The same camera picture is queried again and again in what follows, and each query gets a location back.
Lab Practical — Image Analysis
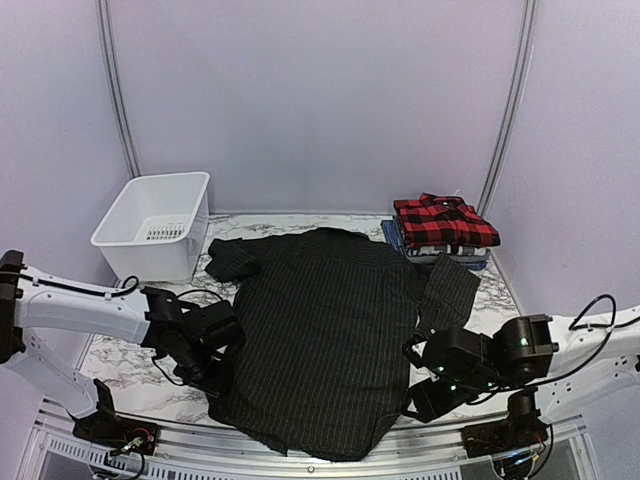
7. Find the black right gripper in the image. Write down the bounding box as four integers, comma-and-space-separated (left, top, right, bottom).
401, 371, 498, 424

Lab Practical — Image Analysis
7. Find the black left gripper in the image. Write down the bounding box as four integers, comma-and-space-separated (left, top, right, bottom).
173, 340, 235, 399

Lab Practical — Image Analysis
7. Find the black pinstripe long sleeve shirt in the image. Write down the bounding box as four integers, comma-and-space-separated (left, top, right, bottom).
206, 228, 480, 461

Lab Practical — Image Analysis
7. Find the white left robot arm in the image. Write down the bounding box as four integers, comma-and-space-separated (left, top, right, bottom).
1, 250, 246, 445

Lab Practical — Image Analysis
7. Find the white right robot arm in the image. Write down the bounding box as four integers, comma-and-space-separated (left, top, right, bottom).
403, 307, 639, 423

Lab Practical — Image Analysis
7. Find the white plastic bin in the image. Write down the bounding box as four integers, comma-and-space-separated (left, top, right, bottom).
90, 171, 210, 283

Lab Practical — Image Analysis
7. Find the grey white folded shirt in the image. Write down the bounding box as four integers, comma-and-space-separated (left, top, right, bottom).
404, 245, 490, 263

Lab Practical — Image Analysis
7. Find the blue folded shirt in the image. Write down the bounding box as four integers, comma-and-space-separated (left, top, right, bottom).
381, 219, 489, 271

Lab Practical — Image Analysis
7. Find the red black plaid shirt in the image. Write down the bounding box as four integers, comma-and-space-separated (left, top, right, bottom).
393, 193, 501, 248

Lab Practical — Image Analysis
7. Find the aluminium front rail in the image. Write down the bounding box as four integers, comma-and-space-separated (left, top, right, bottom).
17, 400, 598, 479

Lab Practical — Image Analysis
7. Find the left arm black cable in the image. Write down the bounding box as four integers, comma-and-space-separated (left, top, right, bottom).
119, 274, 226, 389

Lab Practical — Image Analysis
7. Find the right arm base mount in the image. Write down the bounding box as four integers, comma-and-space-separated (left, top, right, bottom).
461, 419, 548, 458

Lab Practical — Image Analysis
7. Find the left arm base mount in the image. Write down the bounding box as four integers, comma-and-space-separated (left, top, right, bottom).
72, 416, 160, 455

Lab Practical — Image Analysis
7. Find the left aluminium wall post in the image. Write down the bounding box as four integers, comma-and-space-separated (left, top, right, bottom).
95, 0, 141, 179

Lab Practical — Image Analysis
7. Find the aluminium wall post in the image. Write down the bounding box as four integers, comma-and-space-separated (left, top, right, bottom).
95, 0, 141, 179
478, 0, 539, 216

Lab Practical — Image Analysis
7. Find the right aluminium wall post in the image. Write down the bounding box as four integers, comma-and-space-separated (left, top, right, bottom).
478, 0, 539, 216

